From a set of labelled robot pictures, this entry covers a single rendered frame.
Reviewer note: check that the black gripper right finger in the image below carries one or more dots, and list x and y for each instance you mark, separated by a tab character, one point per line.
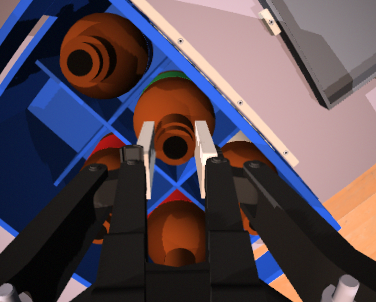
320	264

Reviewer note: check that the dark blue crate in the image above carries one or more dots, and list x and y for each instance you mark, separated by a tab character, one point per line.
43	128

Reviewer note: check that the dark grey rectangular tray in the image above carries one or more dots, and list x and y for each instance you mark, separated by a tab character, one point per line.
338	38

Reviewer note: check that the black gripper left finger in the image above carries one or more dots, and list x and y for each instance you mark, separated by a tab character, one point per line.
39	262

